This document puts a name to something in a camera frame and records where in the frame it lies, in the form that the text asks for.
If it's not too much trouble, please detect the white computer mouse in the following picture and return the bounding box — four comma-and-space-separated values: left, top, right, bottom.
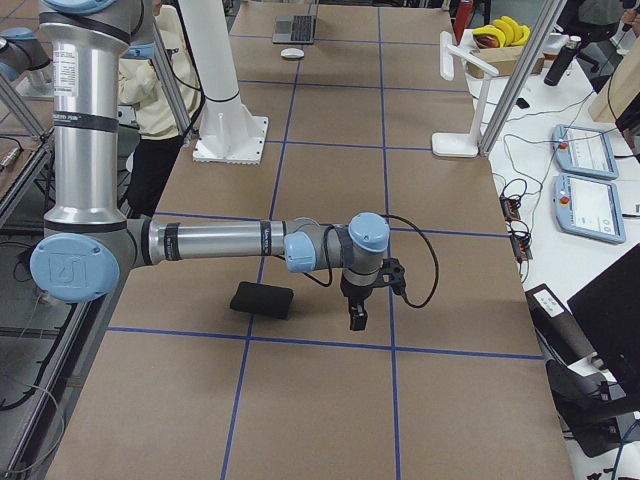
280, 47, 305, 61

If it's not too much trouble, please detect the aluminium frame post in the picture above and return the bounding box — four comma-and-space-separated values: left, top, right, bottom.
479, 0, 566, 157

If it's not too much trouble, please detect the black mouse pad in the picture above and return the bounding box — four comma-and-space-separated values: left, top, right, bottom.
229, 281, 294, 320

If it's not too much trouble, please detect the black camera cable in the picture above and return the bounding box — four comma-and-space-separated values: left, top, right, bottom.
322, 214, 441, 308

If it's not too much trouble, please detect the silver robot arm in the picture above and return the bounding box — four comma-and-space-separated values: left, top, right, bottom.
30, 1, 390, 331
1, 27, 51, 81

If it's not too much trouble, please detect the black monitor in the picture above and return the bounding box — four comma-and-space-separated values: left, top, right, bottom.
568, 246, 639, 394

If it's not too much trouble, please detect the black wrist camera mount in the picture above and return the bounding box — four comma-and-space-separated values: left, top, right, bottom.
373, 258, 406, 296

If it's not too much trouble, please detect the blue teach pendant far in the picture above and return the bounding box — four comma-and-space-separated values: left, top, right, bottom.
551, 124, 619, 180

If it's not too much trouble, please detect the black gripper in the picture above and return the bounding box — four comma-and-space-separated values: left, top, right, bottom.
340, 279, 374, 331

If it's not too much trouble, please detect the black water bottle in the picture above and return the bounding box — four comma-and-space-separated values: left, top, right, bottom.
544, 35, 581, 86

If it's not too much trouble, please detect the blue teach pendant near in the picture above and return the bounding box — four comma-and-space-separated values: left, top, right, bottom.
553, 173, 626, 244

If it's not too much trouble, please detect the yellow banana bunch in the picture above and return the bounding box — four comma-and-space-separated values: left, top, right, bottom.
472, 16, 531, 49

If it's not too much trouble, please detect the black office chair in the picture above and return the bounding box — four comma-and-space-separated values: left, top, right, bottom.
525, 284, 639, 458

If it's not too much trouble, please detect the person in cream sweater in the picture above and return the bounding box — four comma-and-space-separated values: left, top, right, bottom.
119, 1, 199, 218

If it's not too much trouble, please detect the silver laptop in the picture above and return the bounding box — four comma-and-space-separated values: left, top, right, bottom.
272, 15, 316, 45

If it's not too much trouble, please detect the cardboard box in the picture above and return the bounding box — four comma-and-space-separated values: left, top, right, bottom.
466, 46, 545, 79

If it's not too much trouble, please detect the white camera pole base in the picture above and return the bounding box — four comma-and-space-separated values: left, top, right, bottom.
179, 0, 269, 165

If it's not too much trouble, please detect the blue teach pendant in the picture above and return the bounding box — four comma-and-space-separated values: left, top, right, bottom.
551, 124, 619, 180
553, 173, 626, 244

